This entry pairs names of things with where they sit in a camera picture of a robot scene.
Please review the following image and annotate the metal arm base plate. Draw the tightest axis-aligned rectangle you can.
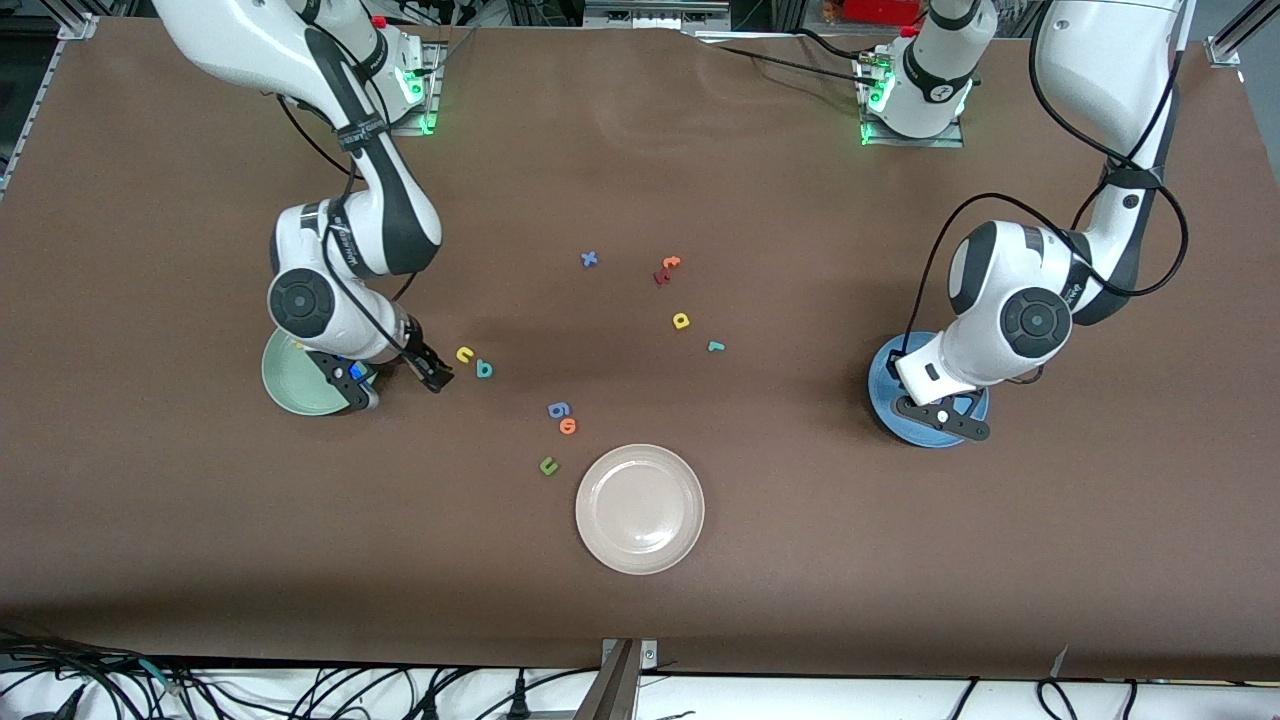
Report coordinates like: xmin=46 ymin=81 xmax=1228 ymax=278
xmin=860 ymin=55 xmax=966 ymax=149
xmin=390 ymin=40 xmax=444 ymax=137

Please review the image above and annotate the aluminium corner rail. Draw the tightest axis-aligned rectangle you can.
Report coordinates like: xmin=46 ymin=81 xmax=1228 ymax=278
xmin=1205 ymin=0 xmax=1280 ymax=69
xmin=0 ymin=0 xmax=136 ymax=196

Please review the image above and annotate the black base cable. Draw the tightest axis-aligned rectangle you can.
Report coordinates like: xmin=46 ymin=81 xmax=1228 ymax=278
xmin=700 ymin=40 xmax=871 ymax=83
xmin=788 ymin=26 xmax=873 ymax=59

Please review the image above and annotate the brown table cover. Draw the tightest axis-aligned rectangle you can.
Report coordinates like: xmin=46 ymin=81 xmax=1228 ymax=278
xmin=0 ymin=18 xmax=1280 ymax=683

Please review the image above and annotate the grey equipment box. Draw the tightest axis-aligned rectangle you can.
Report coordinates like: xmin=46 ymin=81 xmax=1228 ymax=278
xmin=583 ymin=0 xmax=731 ymax=31

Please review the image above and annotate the green plate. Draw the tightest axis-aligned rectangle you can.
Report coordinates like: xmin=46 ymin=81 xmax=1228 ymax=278
xmin=261 ymin=328 xmax=373 ymax=417

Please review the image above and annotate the red box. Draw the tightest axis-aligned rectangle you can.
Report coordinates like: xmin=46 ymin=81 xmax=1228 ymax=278
xmin=843 ymin=0 xmax=923 ymax=27

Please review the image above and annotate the blue plate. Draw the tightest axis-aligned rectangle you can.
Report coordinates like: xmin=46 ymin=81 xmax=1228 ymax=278
xmin=867 ymin=331 xmax=991 ymax=449

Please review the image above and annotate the beige plate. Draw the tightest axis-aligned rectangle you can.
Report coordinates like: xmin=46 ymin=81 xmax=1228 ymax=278
xmin=575 ymin=443 xmax=706 ymax=577

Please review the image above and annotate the aluminium mount post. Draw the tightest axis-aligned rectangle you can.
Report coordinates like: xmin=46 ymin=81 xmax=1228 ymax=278
xmin=575 ymin=638 xmax=659 ymax=720

